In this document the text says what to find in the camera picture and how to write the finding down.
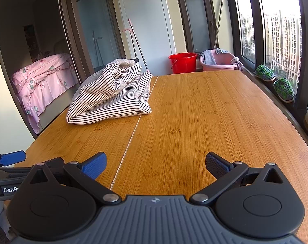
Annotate pink broom and dustpan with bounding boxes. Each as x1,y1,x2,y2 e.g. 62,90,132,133
122,18,153,77

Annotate grey cloth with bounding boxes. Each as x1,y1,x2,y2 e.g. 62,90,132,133
198,50,217,66

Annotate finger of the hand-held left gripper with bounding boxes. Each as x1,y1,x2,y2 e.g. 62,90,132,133
0,150,26,168
0,158,65,182

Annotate metal mop pole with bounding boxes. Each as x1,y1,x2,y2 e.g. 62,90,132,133
214,0,226,50

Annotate bed with pink floral bedding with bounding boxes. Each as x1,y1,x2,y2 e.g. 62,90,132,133
11,53,79,134

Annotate green knitted slipper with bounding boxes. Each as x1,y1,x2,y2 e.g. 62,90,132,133
273,77,295,103
253,65,276,82

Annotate brown framed glass door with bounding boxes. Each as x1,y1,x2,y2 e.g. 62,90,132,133
175,0,219,55

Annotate small pink cloth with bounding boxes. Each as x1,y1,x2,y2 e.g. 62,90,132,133
230,57,244,72

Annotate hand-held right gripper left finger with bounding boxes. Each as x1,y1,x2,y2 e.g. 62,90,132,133
27,152,122,206

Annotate pink plastic basin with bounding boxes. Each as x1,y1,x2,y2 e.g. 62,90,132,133
199,49,242,72

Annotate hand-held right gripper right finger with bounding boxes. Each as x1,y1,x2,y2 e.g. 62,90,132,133
190,152,285,205

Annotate black white striped sweater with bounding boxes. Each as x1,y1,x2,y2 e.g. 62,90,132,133
66,58,153,125

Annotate red plastic bucket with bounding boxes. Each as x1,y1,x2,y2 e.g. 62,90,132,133
168,52,197,75

